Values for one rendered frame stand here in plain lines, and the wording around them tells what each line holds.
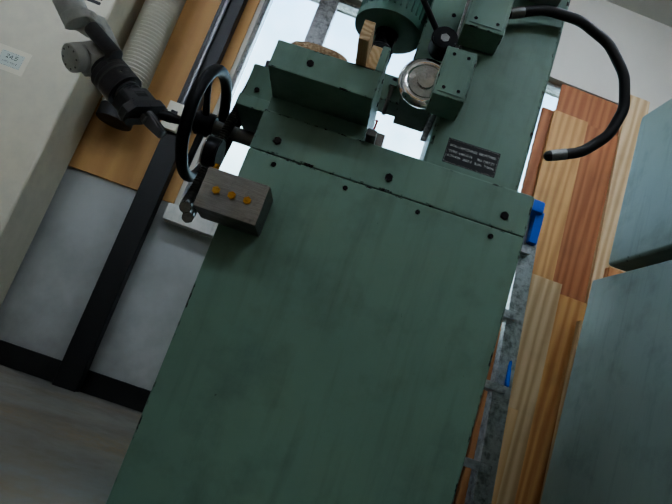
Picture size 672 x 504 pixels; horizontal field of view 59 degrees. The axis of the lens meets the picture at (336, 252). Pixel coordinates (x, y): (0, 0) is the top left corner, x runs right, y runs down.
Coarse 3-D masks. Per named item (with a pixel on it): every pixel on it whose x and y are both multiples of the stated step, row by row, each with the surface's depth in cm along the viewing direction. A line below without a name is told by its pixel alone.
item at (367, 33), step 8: (368, 24) 105; (360, 32) 104; (368, 32) 104; (360, 40) 105; (368, 40) 104; (360, 48) 107; (368, 48) 107; (360, 56) 109; (368, 56) 112; (360, 64) 112
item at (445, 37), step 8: (424, 0) 136; (424, 8) 136; (432, 16) 135; (432, 24) 134; (440, 32) 132; (448, 32) 132; (432, 40) 131; (440, 40) 131; (448, 40) 131; (456, 40) 131; (432, 48) 133; (440, 48) 131; (432, 56) 135; (440, 56) 134
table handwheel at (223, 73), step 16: (208, 80) 131; (224, 80) 144; (192, 96) 128; (208, 96) 136; (224, 96) 150; (192, 112) 128; (208, 112) 139; (224, 112) 153; (192, 128) 140; (208, 128) 139; (240, 128) 141; (176, 144) 131; (192, 144) 140; (176, 160) 133; (192, 160) 139; (192, 176) 141
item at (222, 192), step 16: (208, 176) 108; (224, 176) 108; (208, 192) 107; (224, 192) 107; (240, 192) 107; (256, 192) 107; (208, 208) 106; (224, 208) 106; (240, 208) 107; (256, 208) 107; (224, 224) 113; (240, 224) 108; (256, 224) 107
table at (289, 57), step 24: (288, 48) 112; (288, 72) 112; (312, 72) 111; (336, 72) 112; (360, 72) 112; (240, 96) 133; (288, 96) 121; (312, 96) 117; (336, 96) 114; (360, 96) 111; (240, 120) 141; (360, 120) 120
